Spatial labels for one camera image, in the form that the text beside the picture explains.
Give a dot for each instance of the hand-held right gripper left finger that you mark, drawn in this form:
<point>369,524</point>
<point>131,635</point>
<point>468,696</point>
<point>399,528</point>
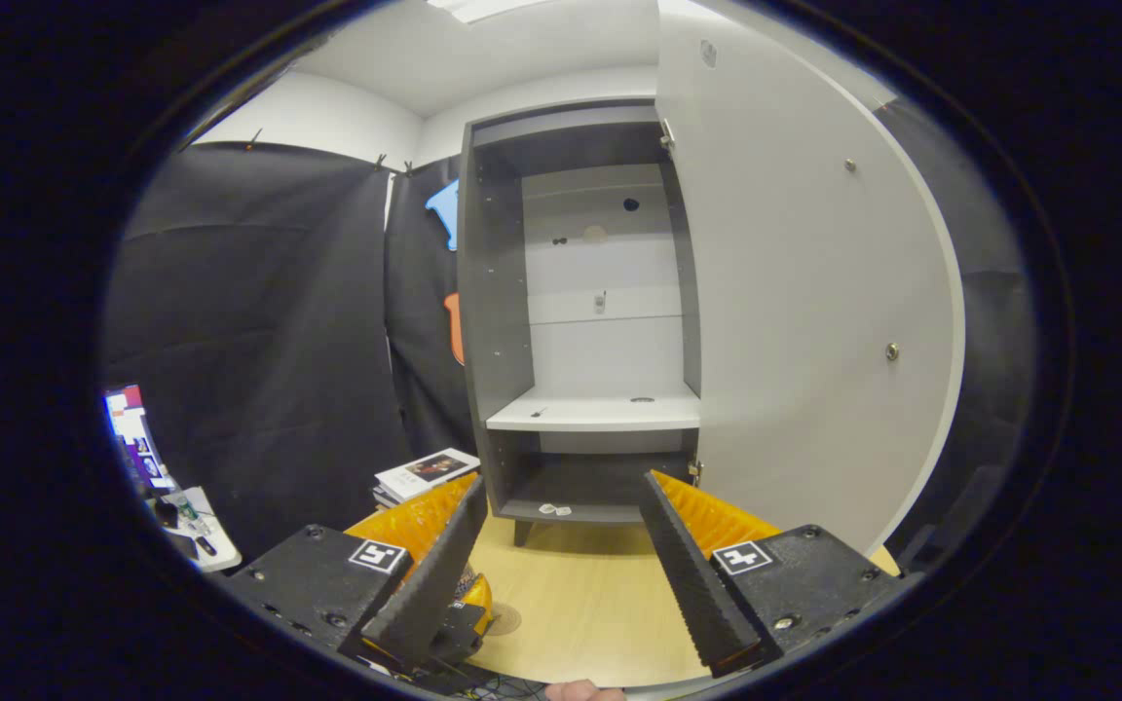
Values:
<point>439,574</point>

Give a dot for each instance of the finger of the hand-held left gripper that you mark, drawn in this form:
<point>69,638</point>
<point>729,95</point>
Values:
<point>464,633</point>

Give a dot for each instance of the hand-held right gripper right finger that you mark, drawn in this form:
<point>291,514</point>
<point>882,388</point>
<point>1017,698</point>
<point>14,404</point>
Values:
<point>692,584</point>

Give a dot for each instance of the round cork coaster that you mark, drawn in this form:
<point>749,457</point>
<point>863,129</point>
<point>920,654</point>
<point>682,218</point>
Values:
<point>507,620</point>

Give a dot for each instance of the grey cabinet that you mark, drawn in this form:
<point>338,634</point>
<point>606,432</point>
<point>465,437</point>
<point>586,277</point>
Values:
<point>498,321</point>

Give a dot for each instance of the beige cabinet door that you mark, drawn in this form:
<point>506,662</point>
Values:
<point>795,292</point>

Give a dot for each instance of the metal door hinge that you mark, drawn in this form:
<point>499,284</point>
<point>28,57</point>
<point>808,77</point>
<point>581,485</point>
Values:
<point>667,133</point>
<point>694,470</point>

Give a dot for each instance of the white cabinet shelf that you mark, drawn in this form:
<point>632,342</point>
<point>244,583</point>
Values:
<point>600,414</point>

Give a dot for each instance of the white cover book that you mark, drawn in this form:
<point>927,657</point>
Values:
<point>425,472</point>

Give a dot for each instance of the white side table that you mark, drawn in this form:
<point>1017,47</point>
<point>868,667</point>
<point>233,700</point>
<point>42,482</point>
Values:
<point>215,555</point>

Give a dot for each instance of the black backdrop cloth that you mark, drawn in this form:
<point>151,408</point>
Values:
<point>259,321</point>

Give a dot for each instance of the computer monitor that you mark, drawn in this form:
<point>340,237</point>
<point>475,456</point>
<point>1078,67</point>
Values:
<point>137,438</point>

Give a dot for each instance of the long ceiling light panel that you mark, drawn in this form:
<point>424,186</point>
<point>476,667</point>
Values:
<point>483,8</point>

